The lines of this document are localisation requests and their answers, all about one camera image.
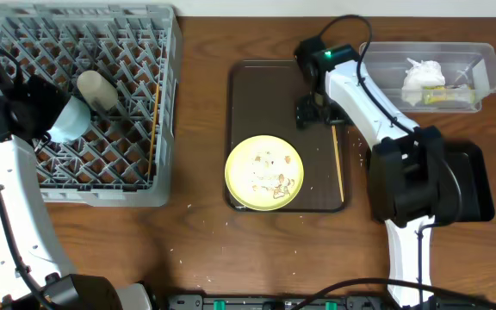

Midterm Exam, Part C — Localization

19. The green snack wrapper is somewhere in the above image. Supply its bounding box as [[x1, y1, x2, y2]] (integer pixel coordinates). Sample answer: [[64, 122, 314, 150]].
[[422, 84, 475, 104]]

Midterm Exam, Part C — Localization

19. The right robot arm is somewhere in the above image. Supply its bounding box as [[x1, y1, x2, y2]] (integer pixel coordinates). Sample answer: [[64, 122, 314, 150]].
[[294, 35, 463, 308]]

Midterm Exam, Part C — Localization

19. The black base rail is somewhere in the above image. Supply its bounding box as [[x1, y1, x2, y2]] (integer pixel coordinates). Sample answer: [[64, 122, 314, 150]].
[[167, 294, 484, 310]]

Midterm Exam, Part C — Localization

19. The clear plastic bin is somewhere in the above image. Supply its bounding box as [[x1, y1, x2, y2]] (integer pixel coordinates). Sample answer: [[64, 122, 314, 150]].
[[364, 41, 496, 113]]

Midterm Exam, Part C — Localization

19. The cream plastic cup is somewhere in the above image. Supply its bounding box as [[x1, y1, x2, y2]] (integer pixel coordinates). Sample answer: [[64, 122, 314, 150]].
[[77, 71, 118, 111]]

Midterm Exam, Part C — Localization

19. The white tissue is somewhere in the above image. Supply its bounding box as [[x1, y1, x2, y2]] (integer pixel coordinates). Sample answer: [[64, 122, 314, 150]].
[[401, 58, 445, 106]]

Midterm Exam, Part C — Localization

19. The grey plastic dish rack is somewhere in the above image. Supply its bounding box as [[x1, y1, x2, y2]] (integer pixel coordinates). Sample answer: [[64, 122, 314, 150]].
[[0, 3, 183, 207]]

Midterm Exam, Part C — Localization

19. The light blue bowl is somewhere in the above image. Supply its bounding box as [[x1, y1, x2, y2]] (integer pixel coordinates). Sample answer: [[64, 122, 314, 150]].
[[48, 96, 90, 143]]

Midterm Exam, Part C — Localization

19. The dark brown serving tray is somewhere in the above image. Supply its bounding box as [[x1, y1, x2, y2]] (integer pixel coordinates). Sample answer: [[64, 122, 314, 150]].
[[225, 59, 350, 213]]

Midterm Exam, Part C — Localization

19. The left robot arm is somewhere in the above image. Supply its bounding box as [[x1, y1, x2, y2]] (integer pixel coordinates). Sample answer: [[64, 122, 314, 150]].
[[0, 74, 154, 309]]

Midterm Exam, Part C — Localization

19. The black tray bin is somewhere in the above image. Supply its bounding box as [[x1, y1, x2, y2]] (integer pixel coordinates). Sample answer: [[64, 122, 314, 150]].
[[366, 139, 496, 224]]

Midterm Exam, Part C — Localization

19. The yellow plate with crumbs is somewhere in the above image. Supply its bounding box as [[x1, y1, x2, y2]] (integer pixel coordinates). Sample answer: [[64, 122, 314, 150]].
[[224, 135, 305, 212]]

